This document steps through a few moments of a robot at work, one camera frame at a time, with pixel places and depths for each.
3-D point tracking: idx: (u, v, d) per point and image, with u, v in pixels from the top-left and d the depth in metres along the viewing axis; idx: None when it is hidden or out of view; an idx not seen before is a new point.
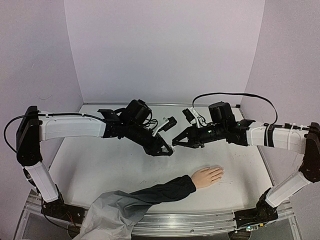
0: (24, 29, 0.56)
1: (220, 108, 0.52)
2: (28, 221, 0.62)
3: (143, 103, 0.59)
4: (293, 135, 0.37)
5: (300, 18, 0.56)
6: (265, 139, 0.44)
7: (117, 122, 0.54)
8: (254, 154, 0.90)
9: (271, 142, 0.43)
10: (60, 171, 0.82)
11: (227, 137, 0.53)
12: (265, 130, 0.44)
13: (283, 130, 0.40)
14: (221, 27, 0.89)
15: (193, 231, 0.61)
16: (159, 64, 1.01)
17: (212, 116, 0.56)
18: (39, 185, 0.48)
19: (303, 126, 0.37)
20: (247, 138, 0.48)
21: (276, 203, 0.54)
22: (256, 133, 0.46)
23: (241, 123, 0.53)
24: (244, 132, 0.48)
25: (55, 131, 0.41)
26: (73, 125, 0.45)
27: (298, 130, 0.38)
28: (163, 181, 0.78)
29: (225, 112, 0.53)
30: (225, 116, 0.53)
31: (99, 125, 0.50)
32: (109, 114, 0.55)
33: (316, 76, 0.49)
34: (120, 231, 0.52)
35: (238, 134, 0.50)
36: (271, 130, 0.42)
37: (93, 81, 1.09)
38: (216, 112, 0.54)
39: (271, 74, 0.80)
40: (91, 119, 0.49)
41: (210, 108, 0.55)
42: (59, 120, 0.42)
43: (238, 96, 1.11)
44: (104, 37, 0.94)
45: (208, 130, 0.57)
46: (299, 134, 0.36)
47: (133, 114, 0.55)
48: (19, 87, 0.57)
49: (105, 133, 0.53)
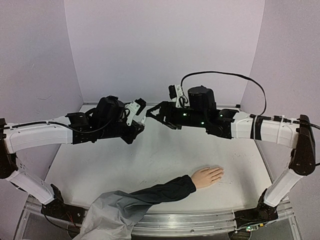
0: (25, 30, 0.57)
1: (202, 95, 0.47)
2: (28, 221, 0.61)
3: (113, 98, 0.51)
4: (284, 130, 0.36)
5: (299, 19, 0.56)
6: (252, 132, 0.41)
7: (85, 126, 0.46)
8: (254, 154, 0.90)
9: (259, 135, 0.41)
10: (60, 170, 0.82)
11: (208, 129, 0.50)
12: (252, 122, 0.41)
13: (272, 123, 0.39)
14: (220, 27, 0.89)
15: (193, 231, 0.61)
16: (159, 64, 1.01)
17: (192, 102, 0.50)
18: (31, 189, 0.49)
19: (294, 120, 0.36)
20: (231, 131, 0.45)
21: (275, 203, 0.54)
22: (242, 126, 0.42)
23: (224, 113, 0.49)
24: (229, 124, 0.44)
25: (21, 143, 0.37)
26: (40, 134, 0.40)
27: (289, 123, 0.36)
28: (163, 181, 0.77)
29: (207, 100, 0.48)
30: (207, 104, 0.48)
31: (65, 131, 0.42)
32: (77, 117, 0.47)
33: (314, 76, 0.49)
34: (120, 231, 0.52)
35: (220, 125, 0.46)
36: (259, 123, 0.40)
37: (93, 81, 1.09)
38: (197, 99, 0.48)
39: (271, 74, 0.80)
40: (56, 126, 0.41)
41: (191, 94, 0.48)
42: (24, 130, 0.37)
43: (238, 97, 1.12)
44: (104, 37, 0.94)
45: (184, 113, 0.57)
46: (291, 128, 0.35)
47: (104, 114, 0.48)
48: (19, 86, 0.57)
49: (74, 139, 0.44)
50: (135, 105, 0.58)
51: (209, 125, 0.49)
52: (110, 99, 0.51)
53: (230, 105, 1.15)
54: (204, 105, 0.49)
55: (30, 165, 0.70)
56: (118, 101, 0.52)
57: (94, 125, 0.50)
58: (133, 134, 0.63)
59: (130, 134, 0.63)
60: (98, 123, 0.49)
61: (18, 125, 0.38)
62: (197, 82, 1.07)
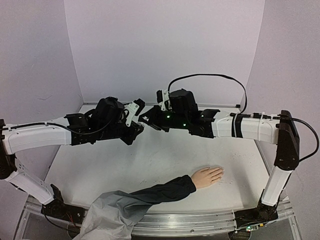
0: (25, 30, 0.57)
1: (182, 97, 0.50)
2: (28, 220, 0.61)
3: (113, 100, 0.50)
4: (264, 126, 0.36)
5: (299, 19, 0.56)
6: (233, 130, 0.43)
7: (84, 127, 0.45)
8: (254, 154, 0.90)
9: (239, 133, 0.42)
10: (59, 170, 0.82)
11: (191, 129, 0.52)
12: (232, 121, 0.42)
13: (252, 120, 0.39)
14: (220, 27, 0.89)
15: (192, 231, 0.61)
16: (159, 64, 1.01)
17: (174, 105, 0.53)
18: (31, 190, 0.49)
19: (274, 116, 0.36)
20: (212, 130, 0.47)
21: (273, 202, 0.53)
22: (222, 124, 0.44)
23: (205, 113, 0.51)
24: (210, 124, 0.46)
25: (20, 144, 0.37)
26: (39, 135, 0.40)
27: (268, 119, 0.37)
28: (163, 181, 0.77)
29: (187, 102, 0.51)
30: (187, 107, 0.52)
31: (64, 133, 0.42)
32: (77, 119, 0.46)
33: (314, 76, 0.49)
34: (120, 230, 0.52)
35: (202, 125, 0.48)
36: (239, 121, 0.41)
37: (92, 81, 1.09)
38: (177, 102, 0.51)
39: (271, 74, 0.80)
40: (54, 128, 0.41)
41: (171, 97, 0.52)
42: (23, 131, 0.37)
43: (238, 97, 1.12)
44: (104, 37, 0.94)
45: (167, 116, 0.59)
46: (270, 124, 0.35)
47: (103, 115, 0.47)
48: (20, 86, 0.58)
49: (73, 141, 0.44)
50: (135, 105, 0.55)
51: (190, 125, 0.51)
52: (110, 100, 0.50)
53: (230, 105, 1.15)
54: (184, 107, 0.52)
55: (30, 165, 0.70)
56: (118, 102, 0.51)
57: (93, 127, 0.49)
58: (132, 135, 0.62)
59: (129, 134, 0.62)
60: (97, 124, 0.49)
61: (17, 126, 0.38)
62: (197, 82, 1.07)
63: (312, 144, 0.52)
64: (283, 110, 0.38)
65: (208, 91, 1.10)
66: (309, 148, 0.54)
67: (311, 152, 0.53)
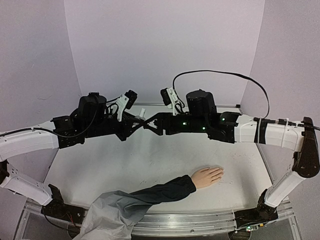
0: (25, 30, 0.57)
1: (201, 99, 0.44)
2: (28, 221, 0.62)
3: (93, 95, 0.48)
4: (289, 133, 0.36)
5: (299, 18, 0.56)
6: (257, 136, 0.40)
7: (70, 129, 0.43)
8: (253, 154, 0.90)
9: (263, 139, 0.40)
10: (59, 171, 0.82)
11: (210, 134, 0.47)
12: (257, 126, 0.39)
13: (277, 126, 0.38)
14: (220, 27, 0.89)
15: (193, 231, 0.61)
16: (158, 64, 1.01)
17: (191, 107, 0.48)
18: (30, 191, 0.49)
19: (299, 123, 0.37)
20: (234, 135, 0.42)
21: (276, 204, 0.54)
22: (246, 129, 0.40)
23: (226, 117, 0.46)
24: (232, 129, 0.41)
25: (8, 151, 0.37)
26: (27, 141, 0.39)
27: (294, 126, 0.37)
28: (163, 181, 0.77)
29: (208, 104, 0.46)
30: (207, 109, 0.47)
31: (50, 137, 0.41)
32: (62, 121, 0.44)
33: (313, 76, 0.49)
34: (120, 231, 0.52)
35: (223, 129, 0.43)
36: (264, 127, 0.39)
37: (92, 81, 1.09)
38: (197, 104, 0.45)
39: (271, 74, 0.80)
40: (41, 132, 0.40)
41: (190, 100, 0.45)
42: (11, 138, 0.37)
43: (238, 97, 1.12)
44: (104, 37, 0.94)
45: (183, 121, 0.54)
46: (296, 132, 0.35)
47: (86, 113, 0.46)
48: (19, 86, 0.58)
49: (60, 144, 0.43)
50: (124, 97, 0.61)
51: (212, 130, 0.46)
52: (90, 97, 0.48)
53: (230, 105, 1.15)
54: (204, 109, 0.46)
55: (29, 165, 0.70)
56: (99, 97, 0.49)
57: (79, 127, 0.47)
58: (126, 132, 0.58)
59: (124, 129, 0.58)
60: (82, 124, 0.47)
61: (4, 133, 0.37)
62: (197, 82, 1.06)
63: None
64: (305, 117, 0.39)
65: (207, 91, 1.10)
66: None
67: None
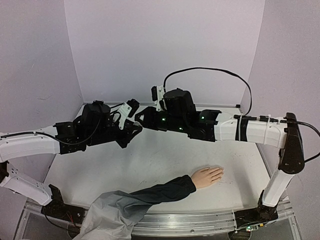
0: (25, 30, 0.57)
1: (178, 98, 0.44)
2: (28, 220, 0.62)
3: (98, 104, 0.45)
4: (271, 130, 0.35)
5: (299, 19, 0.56)
6: (237, 134, 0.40)
7: (72, 136, 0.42)
8: (253, 154, 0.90)
9: (244, 137, 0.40)
10: (59, 171, 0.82)
11: (190, 133, 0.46)
12: (237, 124, 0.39)
13: (258, 124, 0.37)
14: (220, 27, 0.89)
15: (193, 231, 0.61)
16: (159, 64, 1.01)
17: (169, 106, 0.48)
18: (29, 191, 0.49)
19: (281, 120, 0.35)
20: (214, 133, 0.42)
21: (274, 203, 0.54)
22: (225, 128, 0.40)
23: (205, 115, 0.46)
24: (212, 127, 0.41)
25: (9, 153, 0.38)
26: (28, 144, 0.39)
27: (276, 123, 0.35)
28: (163, 181, 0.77)
29: (186, 103, 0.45)
30: (186, 108, 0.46)
31: (52, 142, 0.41)
32: (65, 127, 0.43)
33: (312, 76, 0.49)
34: (120, 231, 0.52)
35: (202, 128, 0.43)
36: (245, 125, 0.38)
37: (92, 82, 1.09)
38: (174, 103, 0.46)
39: (271, 74, 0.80)
40: (42, 137, 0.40)
41: (166, 98, 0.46)
42: (13, 140, 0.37)
43: (239, 97, 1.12)
44: (104, 37, 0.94)
45: (162, 118, 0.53)
46: (278, 129, 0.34)
47: (89, 121, 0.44)
48: (20, 86, 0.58)
49: (61, 149, 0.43)
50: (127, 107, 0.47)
51: (190, 129, 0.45)
52: (95, 105, 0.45)
53: (230, 105, 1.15)
54: (182, 109, 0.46)
55: (29, 166, 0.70)
56: (104, 105, 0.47)
57: (82, 134, 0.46)
58: (127, 139, 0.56)
59: (126, 136, 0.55)
60: (85, 131, 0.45)
61: (7, 134, 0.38)
62: (197, 82, 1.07)
63: (312, 144, 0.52)
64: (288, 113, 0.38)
65: (208, 91, 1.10)
66: (310, 150, 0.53)
67: (311, 153, 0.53)
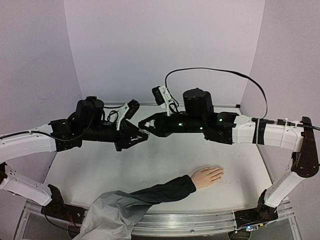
0: (25, 30, 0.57)
1: (199, 99, 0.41)
2: (28, 221, 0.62)
3: (91, 99, 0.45)
4: (289, 134, 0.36)
5: (299, 18, 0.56)
6: (255, 136, 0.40)
7: (68, 133, 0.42)
8: (254, 154, 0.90)
9: (262, 140, 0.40)
10: (59, 171, 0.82)
11: (207, 135, 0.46)
12: (255, 127, 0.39)
13: (276, 127, 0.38)
14: (220, 26, 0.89)
15: (193, 231, 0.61)
16: (158, 64, 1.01)
17: (188, 107, 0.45)
18: (29, 192, 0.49)
19: (298, 123, 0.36)
20: (232, 136, 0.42)
21: (276, 204, 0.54)
22: (244, 131, 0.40)
23: (224, 117, 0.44)
24: (230, 130, 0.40)
25: (7, 153, 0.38)
26: (25, 144, 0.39)
27: (293, 127, 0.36)
28: (163, 181, 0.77)
29: (206, 104, 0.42)
30: (205, 109, 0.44)
31: (47, 140, 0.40)
32: (60, 124, 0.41)
33: (312, 76, 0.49)
34: (120, 231, 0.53)
35: (221, 130, 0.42)
36: (263, 128, 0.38)
37: (92, 81, 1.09)
38: (194, 104, 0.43)
39: (271, 74, 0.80)
40: (38, 135, 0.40)
41: (186, 98, 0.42)
42: (9, 141, 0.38)
43: (238, 97, 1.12)
44: (103, 37, 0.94)
45: (179, 122, 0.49)
46: (296, 133, 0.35)
47: (83, 117, 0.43)
48: (19, 86, 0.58)
49: (58, 147, 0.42)
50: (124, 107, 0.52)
51: (210, 131, 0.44)
52: (88, 100, 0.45)
53: (230, 105, 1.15)
54: (202, 110, 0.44)
55: (29, 166, 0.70)
56: (97, 100, 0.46)
57: (77, 130, 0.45)
58: (124, 142, 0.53)
59: (123, 139, 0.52)
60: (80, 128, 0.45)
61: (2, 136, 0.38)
62: (197, 82, 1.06)
63: None
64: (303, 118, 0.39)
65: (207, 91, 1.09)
66: None
67: None
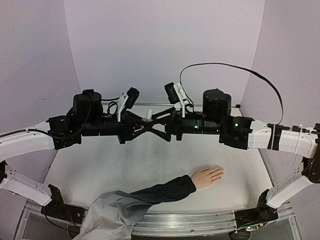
0: (25, 30, 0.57)
1: (220, 102, 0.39)
2: (28, 220, 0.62)
3: (88, 93, 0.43)
4: (304, 141, 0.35)
5: (298, 17, 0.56)
6: (270, 143, 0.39)
7: (65, 130, 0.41)
8: (254, 154, 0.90)
9: (276, 146, 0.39)
10: (59, 171, 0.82)
11: (222, 139, 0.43)
12: (271, 133, 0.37)
13: (290, 133, 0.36)
14: (220, 26, 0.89)
15: (192, 231, 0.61)
16: (158, 64, 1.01)
17: (207, 108, 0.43)
18: (29, 192, 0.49)
19: (312, 130, 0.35)
20: (248, 142, 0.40)
21: (278, 205, 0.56)
22: (260, 136, 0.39)
23: (239, 121, 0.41)
24: (247, 135, 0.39)
25: (5, 153, 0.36)
26: (23, 142, 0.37)
27: (308, 133, 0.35)
28: (163, 181, 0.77)
29: (226, 108, 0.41)
30: (225, 113, 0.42)
31: (45, 138, 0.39)
32: (58, 122, 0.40)
33: (312, 76, 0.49)
34: (120, 230, 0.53)
35: (237, 135, 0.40)
36: (278, 135, 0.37)
37: (92, 81, 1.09)
38: (214, 107, 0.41)
39: (271, 74, 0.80)
40: (35, 134, 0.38)
41: (207, 99, 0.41)
42: (3, 140, 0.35)
43: (238, 96, 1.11)
44: (103, 36, 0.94)
45: (195, 126, 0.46)
46: (311, 139, 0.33)
47: (80, 113, 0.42)
48: (19, 86, 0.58)
49: (56, 145, 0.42)
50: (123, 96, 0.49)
51: (225, 135, 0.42)
52: (85, 95, 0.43)
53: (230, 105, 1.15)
54: (221, 113, 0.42)
55: (29, 166, 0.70)
56: (95, 94, 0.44)
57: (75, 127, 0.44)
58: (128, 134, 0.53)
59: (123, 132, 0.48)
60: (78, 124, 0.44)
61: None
62: (196, 81, 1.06)
63: None
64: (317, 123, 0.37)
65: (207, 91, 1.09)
66: None
67: None
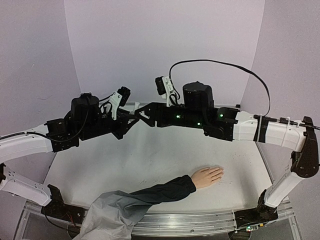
0: (25, 30, 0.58)
1: (200, 93, 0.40)
2: (28, 221, 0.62)
3: (86, 97, 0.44)
4: (291, 133, 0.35)
5: (298, 18, 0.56)
6: (256, 134, 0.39)
7: (63, 133, 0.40)
8: (254, 154, 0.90)
9: (262, 138, 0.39)
10: (59, 171, 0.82)
11: (207, 131, 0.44)
12: (258, 124, 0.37)
13: (279, 125, 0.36)
14: (220, 26, 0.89)
15: (193, 231, 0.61)
16: (158, 64, 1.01)
17: (189, 101, 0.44)
18: (28, 192, 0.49)
19: (300, 123, 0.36)
20: (233, 133, 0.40)
21: (276, 204, 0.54)
22: (245, 127, 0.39)
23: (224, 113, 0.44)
24: (232, 126, 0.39)
25: (4, 155, 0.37)
26: (22, 145, 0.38)
27: (295, 126, 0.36)
28: (162, 181, 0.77)
29: (207, 98, 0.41)
30: (206, 104, 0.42)
31: (43, 141, 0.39)
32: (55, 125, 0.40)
33: (312, 76, 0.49)
34: (120, 231, 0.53)
35: (221, 125, 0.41)
36: (266, 126, 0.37)
37: (92, 81, 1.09)
38: (194, 98, 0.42)
39: (271, 74, 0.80)
40: (34, 136, 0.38)
41: (187, 91, 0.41)
42: (3, 142, 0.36)
43: (239, 96, 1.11)
44: (103, 36, 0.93)
45: (177, 114, 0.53)
46: (299, 132, 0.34)
47: (78, 116, 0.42)
48: (19, 86, 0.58)
49: (55, 147, 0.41)
50: (117, 96, 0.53)
51: (208, 126, 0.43)
52: (82, 98, 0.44)
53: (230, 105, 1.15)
54: (202, 105, 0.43)
55: (29, 167, 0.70)
56: (92, 97, 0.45)
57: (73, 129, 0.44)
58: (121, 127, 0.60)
59: (120, 127, 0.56)
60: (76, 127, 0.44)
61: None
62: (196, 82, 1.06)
63: None
64: (305, 117, 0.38)
65: None
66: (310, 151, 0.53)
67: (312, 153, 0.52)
